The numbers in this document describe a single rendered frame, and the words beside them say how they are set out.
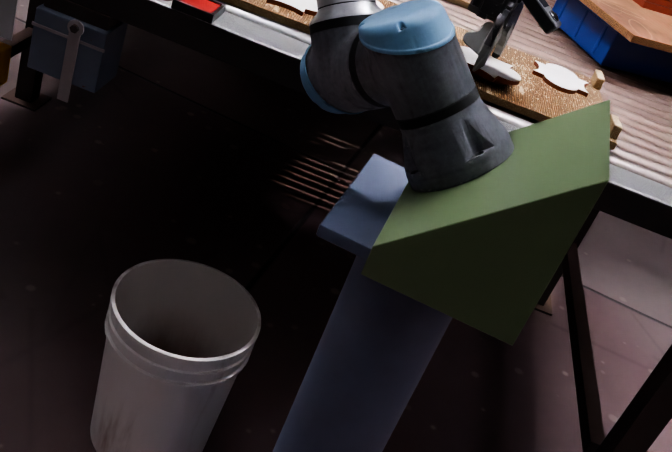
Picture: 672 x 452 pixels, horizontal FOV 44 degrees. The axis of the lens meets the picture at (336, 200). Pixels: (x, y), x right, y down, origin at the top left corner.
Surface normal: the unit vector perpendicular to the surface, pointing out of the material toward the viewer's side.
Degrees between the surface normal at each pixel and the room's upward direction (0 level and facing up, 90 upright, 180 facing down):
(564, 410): 0
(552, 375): 0
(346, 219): 0
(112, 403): 93
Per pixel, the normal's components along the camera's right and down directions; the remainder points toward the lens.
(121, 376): -0.62, 0.26
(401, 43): -0.22, 0.34
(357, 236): 0.32, -0.81
